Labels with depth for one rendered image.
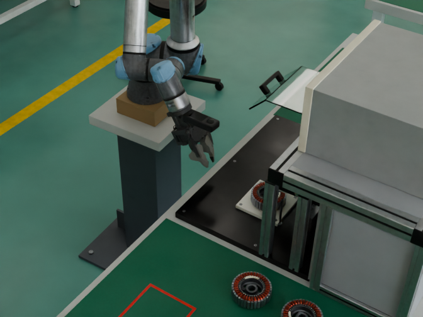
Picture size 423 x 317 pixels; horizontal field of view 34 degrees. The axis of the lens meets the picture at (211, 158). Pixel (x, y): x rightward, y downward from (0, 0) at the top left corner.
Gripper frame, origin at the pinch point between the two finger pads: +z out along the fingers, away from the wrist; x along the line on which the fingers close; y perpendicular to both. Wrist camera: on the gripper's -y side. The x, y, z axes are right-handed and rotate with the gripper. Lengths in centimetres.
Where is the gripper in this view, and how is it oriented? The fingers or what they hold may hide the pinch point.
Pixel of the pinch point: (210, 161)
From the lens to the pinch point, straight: 226.2
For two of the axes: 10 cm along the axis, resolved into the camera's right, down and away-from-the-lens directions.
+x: -5.5, 5.2, -6.5
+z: 4.0, 8.5, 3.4
